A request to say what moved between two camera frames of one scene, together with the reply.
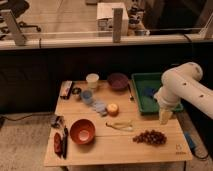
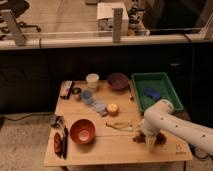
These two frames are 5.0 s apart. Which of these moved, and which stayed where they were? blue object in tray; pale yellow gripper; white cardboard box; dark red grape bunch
Moved: pale yellow gripper
Stayed: white cardboard box; dark red grape bunch; blue object in tray
